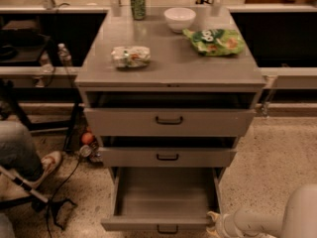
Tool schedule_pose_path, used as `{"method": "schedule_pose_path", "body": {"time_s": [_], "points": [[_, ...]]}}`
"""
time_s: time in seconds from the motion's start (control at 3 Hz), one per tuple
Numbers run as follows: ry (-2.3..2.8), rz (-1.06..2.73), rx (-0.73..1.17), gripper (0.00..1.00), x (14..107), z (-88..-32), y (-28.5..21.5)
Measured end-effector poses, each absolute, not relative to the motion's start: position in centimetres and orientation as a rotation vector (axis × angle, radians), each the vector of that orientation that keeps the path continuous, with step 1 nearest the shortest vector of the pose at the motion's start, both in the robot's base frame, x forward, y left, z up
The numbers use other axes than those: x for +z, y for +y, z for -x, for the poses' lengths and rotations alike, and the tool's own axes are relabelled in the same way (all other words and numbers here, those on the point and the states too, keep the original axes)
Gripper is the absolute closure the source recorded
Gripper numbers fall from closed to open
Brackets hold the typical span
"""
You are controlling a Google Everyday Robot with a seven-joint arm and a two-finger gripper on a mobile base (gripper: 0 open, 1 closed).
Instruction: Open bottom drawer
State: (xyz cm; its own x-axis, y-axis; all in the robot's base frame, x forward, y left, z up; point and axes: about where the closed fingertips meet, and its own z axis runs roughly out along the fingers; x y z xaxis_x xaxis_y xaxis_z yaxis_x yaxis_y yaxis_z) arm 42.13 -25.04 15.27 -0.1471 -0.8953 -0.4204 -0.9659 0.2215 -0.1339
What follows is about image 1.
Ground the orange ball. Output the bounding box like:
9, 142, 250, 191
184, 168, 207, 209
81, 132, 94, 145

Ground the green chip bag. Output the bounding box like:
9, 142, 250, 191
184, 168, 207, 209
182, 29, 245, 57

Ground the black side table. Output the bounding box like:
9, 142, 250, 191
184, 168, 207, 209
0, 18, 81, 152

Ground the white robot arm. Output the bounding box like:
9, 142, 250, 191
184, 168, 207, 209
206, 183, 317, 238

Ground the white bowl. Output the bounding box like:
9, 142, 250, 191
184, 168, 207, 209
163, 7, 196, 33

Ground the grey drawer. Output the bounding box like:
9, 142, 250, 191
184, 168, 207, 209
99, 148, 236, 168
84, 108, 255, 137
101, 168, 221, 234

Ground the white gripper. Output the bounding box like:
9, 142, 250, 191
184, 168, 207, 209
206, 211, 239, 238

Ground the black chair base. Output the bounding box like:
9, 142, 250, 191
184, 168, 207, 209
0, 165, 78, 230

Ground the person leg in jeans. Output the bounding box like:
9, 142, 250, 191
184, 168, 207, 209
0, 121, 44, 181

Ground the white sneaker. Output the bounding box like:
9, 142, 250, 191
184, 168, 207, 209
14, 151, 61, 188

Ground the upright green soda can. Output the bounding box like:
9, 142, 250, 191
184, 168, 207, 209
130, 0, 146, 20

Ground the lying white soda can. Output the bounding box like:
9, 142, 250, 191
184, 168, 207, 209
111, 46, 151, 68

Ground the clear water bottle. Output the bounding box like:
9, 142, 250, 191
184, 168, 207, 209
57, 44, 72, 68

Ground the black cable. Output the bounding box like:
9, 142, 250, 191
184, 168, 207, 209
44, 2, 83, 238

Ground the grey middle drawer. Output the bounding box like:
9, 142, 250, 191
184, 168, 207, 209
99, 148, 236, 168

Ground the grey drawer cabinet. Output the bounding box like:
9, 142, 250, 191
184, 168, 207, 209
74, 5, 267, 183

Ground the grey bottom drawer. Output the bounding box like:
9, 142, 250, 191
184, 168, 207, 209
101, 168, 221, 234

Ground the grey top drawer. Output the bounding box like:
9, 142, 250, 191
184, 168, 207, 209
84, 108, 255, 137

